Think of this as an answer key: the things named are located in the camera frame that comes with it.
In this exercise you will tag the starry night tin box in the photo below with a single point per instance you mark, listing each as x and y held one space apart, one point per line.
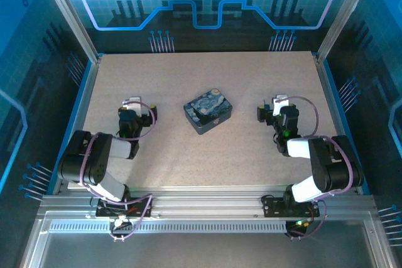
207 109

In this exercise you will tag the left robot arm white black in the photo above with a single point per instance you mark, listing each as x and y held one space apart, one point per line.
91 161

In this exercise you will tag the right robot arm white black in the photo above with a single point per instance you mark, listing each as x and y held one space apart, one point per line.
326 164

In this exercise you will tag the aluminium side rail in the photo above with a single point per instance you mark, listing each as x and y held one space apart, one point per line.
336 105
78 108

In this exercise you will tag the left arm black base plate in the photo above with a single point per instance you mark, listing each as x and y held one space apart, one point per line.
125 208

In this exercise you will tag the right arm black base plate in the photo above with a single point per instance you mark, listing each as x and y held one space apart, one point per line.
290 207

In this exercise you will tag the aluminium mounting rail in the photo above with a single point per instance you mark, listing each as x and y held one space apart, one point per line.
207 200

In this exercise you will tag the aluminium frame post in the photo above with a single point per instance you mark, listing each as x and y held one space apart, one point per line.
67 13
345 13

